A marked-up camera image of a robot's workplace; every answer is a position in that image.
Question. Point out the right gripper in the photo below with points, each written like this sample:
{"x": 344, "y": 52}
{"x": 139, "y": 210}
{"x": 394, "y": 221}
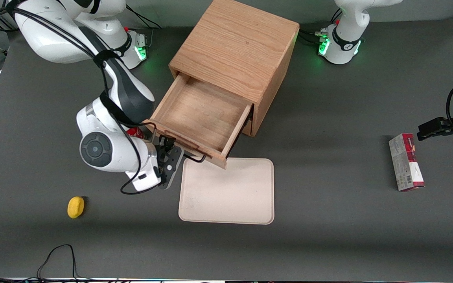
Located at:
{"x": 159, "y": 147}

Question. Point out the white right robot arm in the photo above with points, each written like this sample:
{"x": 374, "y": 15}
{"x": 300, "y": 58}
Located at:
{"x": 53, "y": 39}

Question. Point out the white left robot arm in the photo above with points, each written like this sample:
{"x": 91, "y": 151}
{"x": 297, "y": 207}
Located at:
{"x": 346, "y": 39}

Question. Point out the red plaid cardboard box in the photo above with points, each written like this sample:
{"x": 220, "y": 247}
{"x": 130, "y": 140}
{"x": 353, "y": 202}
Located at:
{"x": 405, "y": 161}

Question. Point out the wooden drawer cabinet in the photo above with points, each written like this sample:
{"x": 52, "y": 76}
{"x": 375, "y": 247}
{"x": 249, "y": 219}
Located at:
{"x": 234, "y": 43}

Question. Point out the red can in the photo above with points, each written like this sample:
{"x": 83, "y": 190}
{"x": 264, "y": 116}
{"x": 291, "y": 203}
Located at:
{"x": 135, "y": 132}

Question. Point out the cream rectangular tray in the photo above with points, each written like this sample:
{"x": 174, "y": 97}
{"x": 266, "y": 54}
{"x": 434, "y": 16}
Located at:
{"x": 226, "y": 192}

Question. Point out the yellow lemon-shaped object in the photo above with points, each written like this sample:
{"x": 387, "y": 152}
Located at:
{"x": 75, "y": 207}

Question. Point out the wooden drawer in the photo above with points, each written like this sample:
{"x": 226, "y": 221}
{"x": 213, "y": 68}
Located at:
{"x": 203, "y": 114}

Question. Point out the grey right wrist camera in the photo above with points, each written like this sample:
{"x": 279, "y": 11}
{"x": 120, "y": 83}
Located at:
{"x": 171, "y": 169}

